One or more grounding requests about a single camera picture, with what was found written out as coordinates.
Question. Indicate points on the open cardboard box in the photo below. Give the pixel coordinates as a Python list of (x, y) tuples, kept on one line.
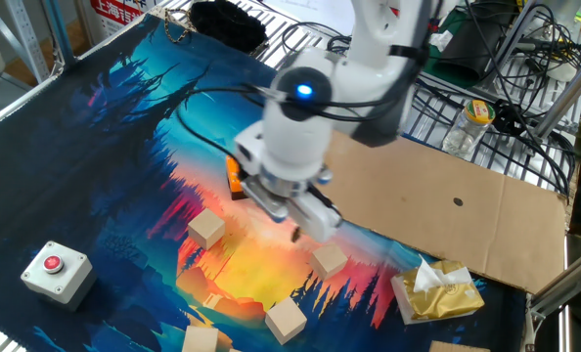
[(459, 347)]

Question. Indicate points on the grey steel post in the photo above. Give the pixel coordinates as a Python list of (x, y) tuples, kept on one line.
[(58, 29)]

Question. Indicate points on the red white printed sign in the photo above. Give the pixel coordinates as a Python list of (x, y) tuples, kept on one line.
[(117, 12)]

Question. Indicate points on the glass jar yellow lid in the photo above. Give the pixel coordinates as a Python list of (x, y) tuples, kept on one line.
[(466, 129)]

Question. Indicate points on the colourful forest print mat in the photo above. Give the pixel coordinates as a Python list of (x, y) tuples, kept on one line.
[(51, 171)]

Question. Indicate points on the slanted aluminium profile bar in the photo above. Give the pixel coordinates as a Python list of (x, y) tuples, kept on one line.
[(569, 95), (564, 286)]

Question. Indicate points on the metal wrist mounting plate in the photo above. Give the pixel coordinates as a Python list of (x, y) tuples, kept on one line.
[(266, 198)]

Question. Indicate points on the flat brown cardboard sheet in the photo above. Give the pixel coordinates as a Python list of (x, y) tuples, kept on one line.
[(466, 220)]

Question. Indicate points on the green cutting mat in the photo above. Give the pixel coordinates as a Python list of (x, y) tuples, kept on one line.
[(454, 78)]

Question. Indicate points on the perforated grey shelf upright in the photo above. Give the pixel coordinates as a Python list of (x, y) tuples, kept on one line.
[(26, 39)]

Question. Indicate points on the black fuzzy bag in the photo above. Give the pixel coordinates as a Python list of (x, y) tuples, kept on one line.
[(227, 24)]

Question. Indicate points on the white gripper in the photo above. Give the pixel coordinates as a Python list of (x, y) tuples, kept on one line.
[(320, 220)]

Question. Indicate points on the orange emergency stop button box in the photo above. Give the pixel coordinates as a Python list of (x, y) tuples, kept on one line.
[(233, 178)]

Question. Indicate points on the grey box with red button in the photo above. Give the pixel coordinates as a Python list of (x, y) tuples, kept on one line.
[(58, 274)]

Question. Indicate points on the white paper scrap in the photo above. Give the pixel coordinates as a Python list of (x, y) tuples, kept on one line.
[(441, 41)]

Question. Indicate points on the gold tissue pack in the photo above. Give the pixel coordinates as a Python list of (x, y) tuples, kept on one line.
[(437, 298)]

